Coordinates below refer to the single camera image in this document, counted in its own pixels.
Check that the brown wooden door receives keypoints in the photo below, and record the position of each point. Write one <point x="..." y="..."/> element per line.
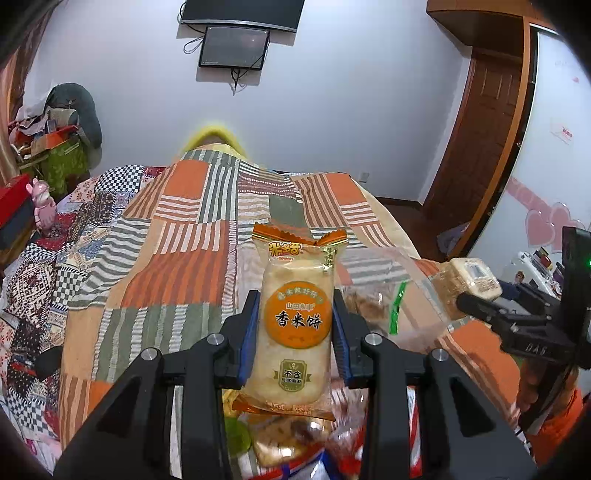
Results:
<point x="475" y="138"/>

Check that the white appliance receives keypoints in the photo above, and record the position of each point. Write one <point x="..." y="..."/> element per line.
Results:
<point x="531" y="272"/>

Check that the yellow pillow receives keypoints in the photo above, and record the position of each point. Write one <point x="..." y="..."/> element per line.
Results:
<point x="213" y="137"/>

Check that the person's right forearm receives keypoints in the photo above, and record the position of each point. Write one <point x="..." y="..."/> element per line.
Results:
<point x="561" y="410"/>

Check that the red and white sticker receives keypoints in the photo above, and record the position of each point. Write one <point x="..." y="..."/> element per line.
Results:
<point x="563" y="133"/>

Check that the rice cracker packet orange label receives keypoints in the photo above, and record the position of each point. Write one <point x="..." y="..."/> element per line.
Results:
<point x="292" y="323"/>

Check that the clear zip bag green strip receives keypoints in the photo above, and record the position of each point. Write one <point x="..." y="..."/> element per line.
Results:
<point x="392" y="300"/>

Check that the green snack packet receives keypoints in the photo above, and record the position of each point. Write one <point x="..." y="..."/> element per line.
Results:
<point x="238" y="436"/>

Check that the beige snack packet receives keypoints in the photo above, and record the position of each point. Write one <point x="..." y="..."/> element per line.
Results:
<point x="471" y="281"/>

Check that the pink toy figure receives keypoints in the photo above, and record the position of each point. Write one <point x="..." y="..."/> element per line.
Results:
<point x="42" y="205"/>

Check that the orange striped patchwork blanket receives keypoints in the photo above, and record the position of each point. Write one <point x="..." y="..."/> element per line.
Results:
<point x="184" y="258"/>

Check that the black wall television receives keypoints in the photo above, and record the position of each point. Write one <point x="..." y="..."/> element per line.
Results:
<point x="242" y="11"/>

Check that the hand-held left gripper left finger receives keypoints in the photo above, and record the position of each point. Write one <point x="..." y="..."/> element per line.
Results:
<point x="247" y="344"/>

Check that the red box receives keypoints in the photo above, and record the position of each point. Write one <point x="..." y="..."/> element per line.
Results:
<point x="14" y="198"/>

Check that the pink heart sticker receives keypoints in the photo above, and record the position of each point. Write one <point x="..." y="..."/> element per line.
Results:
<point x="551" y="224"/>

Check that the red clear snack packet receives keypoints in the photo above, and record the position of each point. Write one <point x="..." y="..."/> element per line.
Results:
<point x="346" y="434"/>

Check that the white wardrobe door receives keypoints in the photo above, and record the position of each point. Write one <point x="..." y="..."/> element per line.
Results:
<point x="549" y="138"/>

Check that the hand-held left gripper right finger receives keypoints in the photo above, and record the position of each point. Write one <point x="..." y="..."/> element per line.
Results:
<point x="342" y="346"/>

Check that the clear packet brown pastry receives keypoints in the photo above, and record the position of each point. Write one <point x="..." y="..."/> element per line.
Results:
<point x="291" y="438"/>

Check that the small black wall monitor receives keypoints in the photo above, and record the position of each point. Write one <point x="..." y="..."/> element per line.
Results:
<point x="234" y="47"/>

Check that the patterned brown curtain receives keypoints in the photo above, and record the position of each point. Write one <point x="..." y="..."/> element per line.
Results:
<point x="21" y="50"/>

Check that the checkered patchwork quilt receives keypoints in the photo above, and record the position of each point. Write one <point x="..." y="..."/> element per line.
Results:
<point x="51" y="277"/>

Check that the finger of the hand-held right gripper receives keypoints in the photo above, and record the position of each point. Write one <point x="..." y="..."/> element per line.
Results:
<point x="475" y="305"/>
<point x="503" y="328"/>

